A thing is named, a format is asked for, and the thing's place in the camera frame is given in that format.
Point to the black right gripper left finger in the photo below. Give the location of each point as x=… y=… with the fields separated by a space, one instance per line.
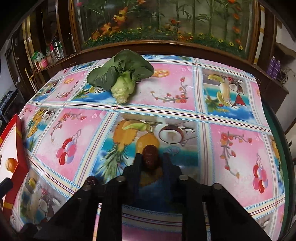
x=132 y=172

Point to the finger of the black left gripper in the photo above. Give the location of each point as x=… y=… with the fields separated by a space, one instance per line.
x=5 y=186

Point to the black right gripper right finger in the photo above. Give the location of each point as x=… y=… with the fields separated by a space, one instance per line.
x=171 y=171

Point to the orange tangerine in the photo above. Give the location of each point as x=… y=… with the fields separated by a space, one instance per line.
x=11 y=164

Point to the red shallow cardboard box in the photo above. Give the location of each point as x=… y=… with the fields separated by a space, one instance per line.
x=12 y=147

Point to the colourful fruit print tablecloth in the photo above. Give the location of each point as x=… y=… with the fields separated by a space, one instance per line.
x=206 y=117

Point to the green leafy bok choy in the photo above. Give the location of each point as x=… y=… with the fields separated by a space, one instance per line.
x=120 y=74

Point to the green snack bag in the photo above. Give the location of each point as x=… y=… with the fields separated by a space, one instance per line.
x=38 y=57

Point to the purple bottles on shelf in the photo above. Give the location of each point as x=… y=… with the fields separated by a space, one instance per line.
x=273 y=68

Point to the flower aquarium display cabinet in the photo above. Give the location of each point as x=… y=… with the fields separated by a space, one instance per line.
x=225 y=25

